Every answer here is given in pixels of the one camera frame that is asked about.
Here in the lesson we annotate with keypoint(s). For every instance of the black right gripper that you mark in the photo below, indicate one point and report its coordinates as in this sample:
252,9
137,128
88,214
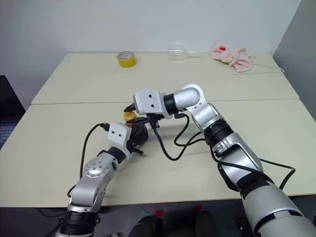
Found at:
152,121

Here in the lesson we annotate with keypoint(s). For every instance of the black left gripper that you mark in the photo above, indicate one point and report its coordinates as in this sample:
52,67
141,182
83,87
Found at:
135,148

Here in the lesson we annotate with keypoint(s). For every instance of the cola bottle with red label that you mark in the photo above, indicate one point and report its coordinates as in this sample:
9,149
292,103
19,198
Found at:
140,134

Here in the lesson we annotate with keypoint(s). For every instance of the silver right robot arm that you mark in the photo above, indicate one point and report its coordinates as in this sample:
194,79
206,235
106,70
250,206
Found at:
247,168

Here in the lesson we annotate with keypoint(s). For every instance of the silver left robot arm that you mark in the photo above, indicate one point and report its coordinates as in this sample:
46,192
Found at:
95,182

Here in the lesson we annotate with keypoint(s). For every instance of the dark bottle with red cap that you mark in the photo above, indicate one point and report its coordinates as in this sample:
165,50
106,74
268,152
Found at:
159,214

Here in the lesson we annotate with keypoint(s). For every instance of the yellow tape roll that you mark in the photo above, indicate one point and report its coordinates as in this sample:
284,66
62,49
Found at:
126,60

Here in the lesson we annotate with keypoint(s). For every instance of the black rounded shape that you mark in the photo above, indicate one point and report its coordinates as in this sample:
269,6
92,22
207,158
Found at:
142,228
205,222

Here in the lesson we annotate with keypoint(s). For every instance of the pink cloth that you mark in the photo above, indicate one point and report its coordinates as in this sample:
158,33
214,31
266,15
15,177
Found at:
232,58

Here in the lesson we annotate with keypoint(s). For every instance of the black laptop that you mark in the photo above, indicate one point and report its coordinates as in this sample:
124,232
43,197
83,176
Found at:
8,103

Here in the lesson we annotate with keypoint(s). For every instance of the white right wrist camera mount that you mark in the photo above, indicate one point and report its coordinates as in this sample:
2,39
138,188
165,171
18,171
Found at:
148,101

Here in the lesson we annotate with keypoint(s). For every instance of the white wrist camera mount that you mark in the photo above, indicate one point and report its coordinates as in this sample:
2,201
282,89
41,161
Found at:
148,101
119,134

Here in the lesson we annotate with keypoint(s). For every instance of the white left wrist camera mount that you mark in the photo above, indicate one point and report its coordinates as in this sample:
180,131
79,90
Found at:
119,134

